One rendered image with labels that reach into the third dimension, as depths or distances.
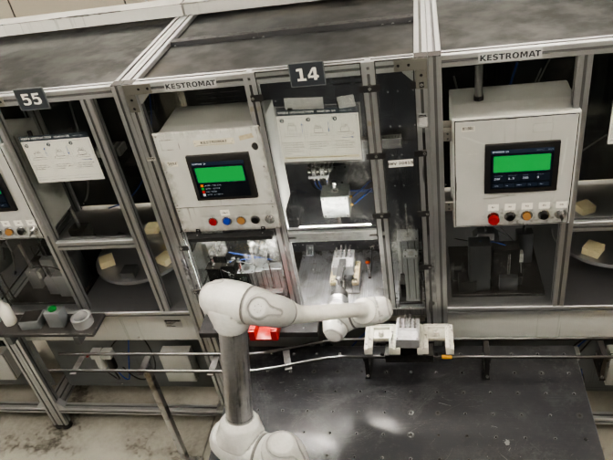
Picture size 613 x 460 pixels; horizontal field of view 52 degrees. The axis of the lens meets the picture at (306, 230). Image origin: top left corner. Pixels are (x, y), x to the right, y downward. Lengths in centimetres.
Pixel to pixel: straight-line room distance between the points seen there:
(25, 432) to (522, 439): 281
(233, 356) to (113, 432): 179
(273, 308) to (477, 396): 109
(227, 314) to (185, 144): 70
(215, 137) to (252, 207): 33
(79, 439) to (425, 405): 209
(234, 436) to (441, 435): 81
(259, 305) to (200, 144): 72
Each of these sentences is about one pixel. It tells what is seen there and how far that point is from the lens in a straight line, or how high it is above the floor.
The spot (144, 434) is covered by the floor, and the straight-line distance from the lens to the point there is 380.
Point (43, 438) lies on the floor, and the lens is 408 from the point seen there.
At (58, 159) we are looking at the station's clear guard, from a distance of 271.
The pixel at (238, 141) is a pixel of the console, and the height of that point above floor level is 178.
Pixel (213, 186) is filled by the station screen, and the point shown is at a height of 160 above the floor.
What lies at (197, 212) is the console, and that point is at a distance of 258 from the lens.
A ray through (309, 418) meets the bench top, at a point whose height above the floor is 68.
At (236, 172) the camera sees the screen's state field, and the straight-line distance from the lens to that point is 240.
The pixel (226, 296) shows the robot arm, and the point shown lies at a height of 149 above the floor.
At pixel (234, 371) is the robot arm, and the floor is 120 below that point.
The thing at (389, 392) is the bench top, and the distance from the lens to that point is 275.
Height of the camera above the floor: 280
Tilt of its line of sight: 35 degrees down
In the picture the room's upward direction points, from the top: 10 degrees counter-clockwise
